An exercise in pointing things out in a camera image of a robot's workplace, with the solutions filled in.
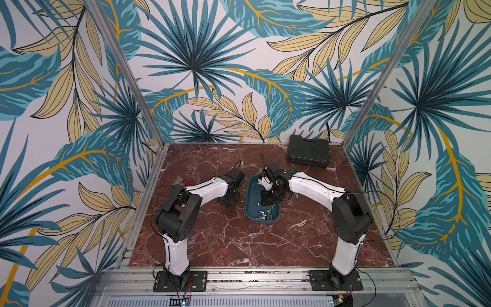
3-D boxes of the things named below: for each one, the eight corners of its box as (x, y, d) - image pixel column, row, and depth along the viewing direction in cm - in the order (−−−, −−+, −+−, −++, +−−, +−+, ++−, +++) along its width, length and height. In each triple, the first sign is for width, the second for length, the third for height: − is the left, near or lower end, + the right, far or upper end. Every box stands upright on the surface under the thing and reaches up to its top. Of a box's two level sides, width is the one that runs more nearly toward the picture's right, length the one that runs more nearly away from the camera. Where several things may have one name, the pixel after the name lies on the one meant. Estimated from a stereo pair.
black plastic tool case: (287, 164, 112) (289, 158, 107) (288, 140, 124) (290, 133, 120) (327, 170, 110) (331, 164, 105) (325, 145, 122) (328, 138, 118)
